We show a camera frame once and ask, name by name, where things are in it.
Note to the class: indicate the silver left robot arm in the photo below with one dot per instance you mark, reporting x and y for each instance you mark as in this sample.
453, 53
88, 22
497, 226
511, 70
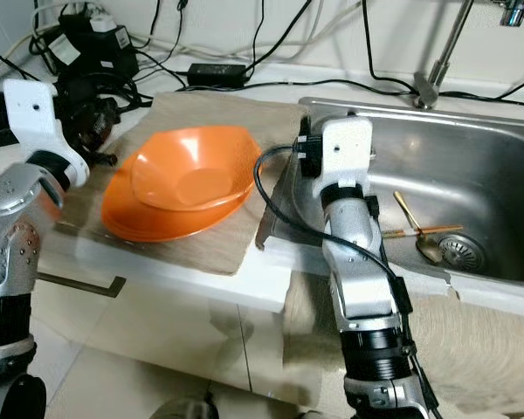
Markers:
17, 236

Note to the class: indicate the wooden chopstick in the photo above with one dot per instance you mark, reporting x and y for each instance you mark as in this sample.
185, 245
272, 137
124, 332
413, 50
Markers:
445, 228
428, 233

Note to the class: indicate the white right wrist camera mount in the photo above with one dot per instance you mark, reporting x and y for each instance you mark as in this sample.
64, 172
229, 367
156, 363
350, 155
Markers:
345, 148

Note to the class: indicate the sink drain strainer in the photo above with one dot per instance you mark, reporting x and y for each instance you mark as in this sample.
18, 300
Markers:
461, 253

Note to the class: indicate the gold spoon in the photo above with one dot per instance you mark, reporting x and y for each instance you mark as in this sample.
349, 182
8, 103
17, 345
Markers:
430, 251

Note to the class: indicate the metal angle valve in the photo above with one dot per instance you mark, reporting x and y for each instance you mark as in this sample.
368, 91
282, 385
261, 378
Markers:
515, 13

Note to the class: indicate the orange bowl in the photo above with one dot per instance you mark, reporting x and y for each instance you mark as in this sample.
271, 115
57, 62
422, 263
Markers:
196, 175

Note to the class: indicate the black charger box white labels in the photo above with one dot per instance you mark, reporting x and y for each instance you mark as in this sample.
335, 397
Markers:
100, 48

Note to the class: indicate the stainless steel sink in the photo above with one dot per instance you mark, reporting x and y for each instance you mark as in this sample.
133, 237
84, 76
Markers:
472, 157

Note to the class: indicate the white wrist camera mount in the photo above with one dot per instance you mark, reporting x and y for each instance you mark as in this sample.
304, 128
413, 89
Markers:
345, 148
31, 113

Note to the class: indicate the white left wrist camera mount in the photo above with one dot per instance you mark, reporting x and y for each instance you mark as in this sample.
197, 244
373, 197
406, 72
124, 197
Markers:
31, 113

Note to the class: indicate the large beige towel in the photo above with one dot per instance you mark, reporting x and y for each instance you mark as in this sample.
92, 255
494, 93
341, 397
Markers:
480, 349

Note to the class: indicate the chrome faucet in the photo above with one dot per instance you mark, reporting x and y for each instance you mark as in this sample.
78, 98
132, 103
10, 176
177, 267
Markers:
428, 87

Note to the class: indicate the black power adapter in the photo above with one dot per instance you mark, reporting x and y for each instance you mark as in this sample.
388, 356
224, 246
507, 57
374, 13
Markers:
217, 74

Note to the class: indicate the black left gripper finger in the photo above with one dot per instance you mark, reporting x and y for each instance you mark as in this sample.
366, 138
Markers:
74, 109
103, 115

